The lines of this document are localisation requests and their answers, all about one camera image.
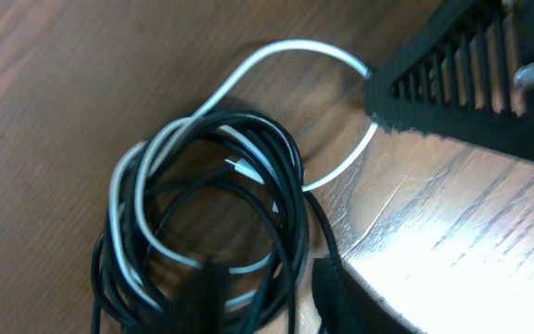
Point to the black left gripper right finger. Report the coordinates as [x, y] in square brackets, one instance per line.
[345, 307]

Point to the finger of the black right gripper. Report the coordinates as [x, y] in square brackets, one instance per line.
[467, 75]

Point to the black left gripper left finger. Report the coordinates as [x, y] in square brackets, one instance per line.
[198, 307]

